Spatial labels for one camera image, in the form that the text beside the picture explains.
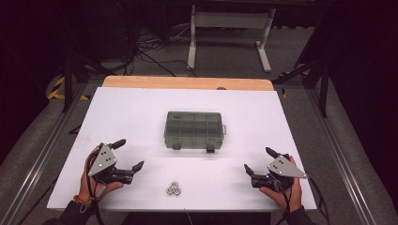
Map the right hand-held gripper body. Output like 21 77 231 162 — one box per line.
251 153 310 192

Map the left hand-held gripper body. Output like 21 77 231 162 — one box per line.
87 142 135 186

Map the grey transparent compartment box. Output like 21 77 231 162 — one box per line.
163 111 227 154

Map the person's left hand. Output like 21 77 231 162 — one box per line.
78 146 125 203

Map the person's right hand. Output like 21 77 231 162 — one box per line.
258 156 304 214

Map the black tripod stand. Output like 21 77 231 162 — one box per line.
271 18 332 118
60 52 116 113

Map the wooden table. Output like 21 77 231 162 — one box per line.
102 75 275 92

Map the left hand-held gripper cable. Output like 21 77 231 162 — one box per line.
84 151 106 225

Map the hand-held gripper cable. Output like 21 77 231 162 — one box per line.
270 172 331 225
84 151 106 225

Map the right hand-held gripper cable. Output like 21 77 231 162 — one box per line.
270 172 331 225

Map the aluminium rail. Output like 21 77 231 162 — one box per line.
304 87 398 225
0 83 92 225

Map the bundle of black floor cables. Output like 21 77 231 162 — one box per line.
118 6 198 78

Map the white desk frame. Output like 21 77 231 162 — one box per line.
187 4 277 73

